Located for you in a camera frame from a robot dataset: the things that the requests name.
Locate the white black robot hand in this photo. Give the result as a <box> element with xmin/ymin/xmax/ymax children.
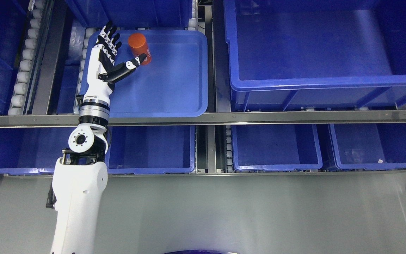
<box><xmin>77</xmin><ymin>20</ymin><xmax>148</xmax><ymax>107</ymax></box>

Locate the orange cylindrical capacitor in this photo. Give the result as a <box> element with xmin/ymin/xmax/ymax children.
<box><xmin>128</xmin><ymin>32</ymin><xmax>152</xmax><ymax>65</ymax></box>

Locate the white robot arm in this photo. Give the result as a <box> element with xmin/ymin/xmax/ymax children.
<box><xmin>50</xmin><ymin>95</ymin><xmax>110</xmax><ymax>254</ymax></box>

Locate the blue bin top middle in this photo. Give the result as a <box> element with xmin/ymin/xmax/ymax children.
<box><xmin>66</xmin><ymin>0</ymin><xmax>193</xmax><ymax>29</ymax></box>

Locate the blue shallow tray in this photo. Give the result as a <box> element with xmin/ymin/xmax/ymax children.
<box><xmin>79</xmin><ymin>30</ymin><xmax>209</xmax><ymax>118</ymax></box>

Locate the blue bin lower middle left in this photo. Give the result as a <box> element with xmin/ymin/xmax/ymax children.
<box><xmin>106</xmin><ymin>126</ymin><xmax>196</xmax><ymax>175</ymax></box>

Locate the white roller track left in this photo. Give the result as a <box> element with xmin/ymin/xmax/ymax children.
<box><xmin>7</xmin><ymin>0</ymin><xmax>47</xmax><ymax>116</ymax></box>

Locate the blue bin lower middle right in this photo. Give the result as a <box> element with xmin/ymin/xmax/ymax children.
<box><xmin>231</xmin><ymin>124</ymin><xmax>323</xmax><ymax>172</ymax></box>

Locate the large blue bin upper right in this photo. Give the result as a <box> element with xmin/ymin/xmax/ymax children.
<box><xmin>223</xmin><ymin>0</ymin><xmax>406</xmax><ymax>111</ymax></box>

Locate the steel shelf rail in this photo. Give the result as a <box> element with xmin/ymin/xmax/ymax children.
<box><xmin>0</xmin><ymin>110</ymin><xmax>406</xmax><ymax>128</ymax></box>

